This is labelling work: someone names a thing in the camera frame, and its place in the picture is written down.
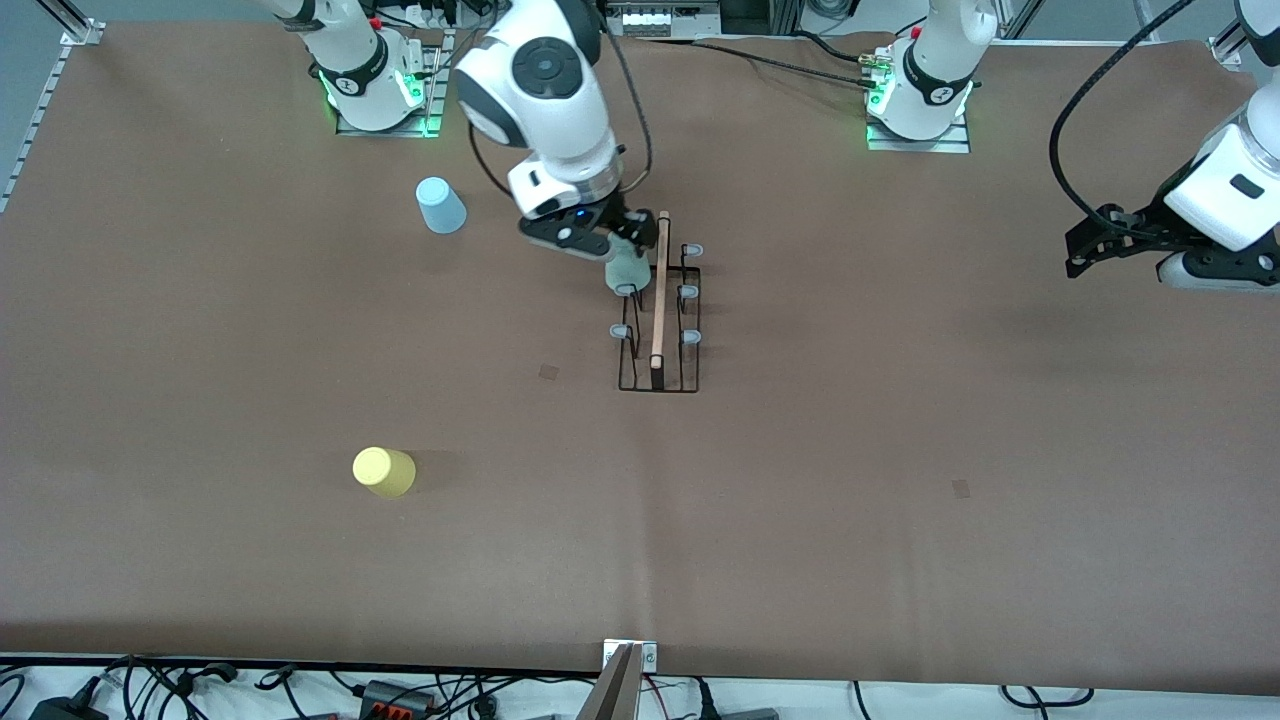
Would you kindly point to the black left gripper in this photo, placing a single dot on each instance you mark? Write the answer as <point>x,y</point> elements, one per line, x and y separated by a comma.
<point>1141,229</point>

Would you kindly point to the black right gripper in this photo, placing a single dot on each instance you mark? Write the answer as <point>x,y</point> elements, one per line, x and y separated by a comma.
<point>620,221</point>

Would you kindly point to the pale green plastic cup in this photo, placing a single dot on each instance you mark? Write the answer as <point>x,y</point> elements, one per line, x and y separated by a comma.
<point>625,270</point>

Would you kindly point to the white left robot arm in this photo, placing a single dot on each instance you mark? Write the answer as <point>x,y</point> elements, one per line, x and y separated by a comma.
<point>940,60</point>

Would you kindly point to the light blue plastic cup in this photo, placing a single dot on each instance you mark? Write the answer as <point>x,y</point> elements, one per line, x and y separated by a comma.
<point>440,208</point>

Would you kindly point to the yellow plastic cup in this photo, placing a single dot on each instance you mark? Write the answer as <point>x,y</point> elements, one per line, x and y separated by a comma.
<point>383,471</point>

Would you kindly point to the white terminal box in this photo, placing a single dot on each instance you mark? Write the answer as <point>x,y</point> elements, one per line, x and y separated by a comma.
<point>670,20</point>

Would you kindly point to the white power strip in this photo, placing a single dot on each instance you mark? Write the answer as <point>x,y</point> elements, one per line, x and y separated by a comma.
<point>420,15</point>

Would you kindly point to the large paper table cover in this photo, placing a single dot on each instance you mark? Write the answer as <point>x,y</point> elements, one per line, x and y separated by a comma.
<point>700,550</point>

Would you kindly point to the black plug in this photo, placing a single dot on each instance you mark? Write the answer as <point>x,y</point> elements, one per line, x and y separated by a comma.
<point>705,700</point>

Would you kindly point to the black orange connector box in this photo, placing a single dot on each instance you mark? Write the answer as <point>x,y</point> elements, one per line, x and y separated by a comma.
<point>395,697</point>

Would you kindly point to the perforated metal strip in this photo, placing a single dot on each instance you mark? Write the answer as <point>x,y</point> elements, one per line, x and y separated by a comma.
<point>35,120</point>

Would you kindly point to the black power adapter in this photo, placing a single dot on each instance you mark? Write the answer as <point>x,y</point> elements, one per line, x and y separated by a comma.
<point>65,710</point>

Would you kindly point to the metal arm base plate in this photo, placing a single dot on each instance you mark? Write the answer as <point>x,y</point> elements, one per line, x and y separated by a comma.
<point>955,145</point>
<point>432,80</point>

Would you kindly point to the aluminium frame profile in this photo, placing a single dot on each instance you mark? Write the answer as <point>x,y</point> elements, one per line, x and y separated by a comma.
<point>70,22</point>
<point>1020,18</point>
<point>1228,45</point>
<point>1146,20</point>

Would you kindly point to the black metal frame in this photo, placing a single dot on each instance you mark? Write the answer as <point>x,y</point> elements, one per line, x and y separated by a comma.
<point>760,15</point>

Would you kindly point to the small metal bracket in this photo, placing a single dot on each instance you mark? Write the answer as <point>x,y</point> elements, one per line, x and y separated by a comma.
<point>650,655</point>

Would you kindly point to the grey camera mount pole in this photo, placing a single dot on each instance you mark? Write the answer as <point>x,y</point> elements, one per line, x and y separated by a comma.
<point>612,695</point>

